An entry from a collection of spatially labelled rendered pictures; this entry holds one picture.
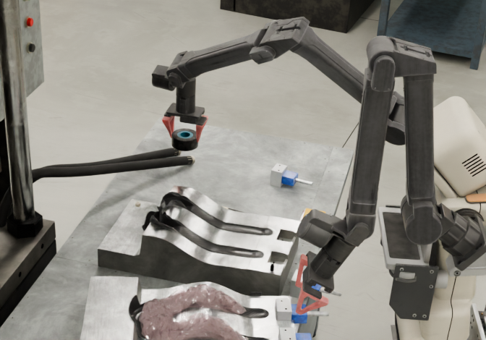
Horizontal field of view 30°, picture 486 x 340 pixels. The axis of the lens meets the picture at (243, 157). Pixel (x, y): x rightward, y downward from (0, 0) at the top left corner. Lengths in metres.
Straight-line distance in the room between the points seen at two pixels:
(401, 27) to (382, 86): 4.40
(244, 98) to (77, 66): 1.06
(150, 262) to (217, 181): 0.53
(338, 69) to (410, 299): 0.58
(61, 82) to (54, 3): 1.29
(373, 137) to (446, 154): 0.25
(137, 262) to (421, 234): 0.84
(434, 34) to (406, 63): 4.35
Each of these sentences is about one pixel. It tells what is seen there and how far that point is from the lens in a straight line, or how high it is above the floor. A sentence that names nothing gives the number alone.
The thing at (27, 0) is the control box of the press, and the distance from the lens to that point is 2.68.
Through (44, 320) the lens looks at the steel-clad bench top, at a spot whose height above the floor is 0.80.
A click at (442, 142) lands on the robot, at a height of 1.35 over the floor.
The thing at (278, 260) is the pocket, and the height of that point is 0.86.
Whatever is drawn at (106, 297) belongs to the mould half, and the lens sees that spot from 2.20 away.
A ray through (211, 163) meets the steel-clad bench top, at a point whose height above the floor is 0.80.
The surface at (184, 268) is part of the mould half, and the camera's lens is 2.39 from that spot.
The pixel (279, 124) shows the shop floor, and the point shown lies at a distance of 4.95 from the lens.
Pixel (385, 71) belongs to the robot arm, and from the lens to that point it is 1.74.
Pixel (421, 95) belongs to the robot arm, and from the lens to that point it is 1.81.
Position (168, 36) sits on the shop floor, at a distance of 6.02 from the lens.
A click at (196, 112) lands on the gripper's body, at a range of 2.64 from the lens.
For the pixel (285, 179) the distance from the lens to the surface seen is 2.83.
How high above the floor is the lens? 2.29
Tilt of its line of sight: 30 degrees down
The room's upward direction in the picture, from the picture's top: 3 degrees clockwise
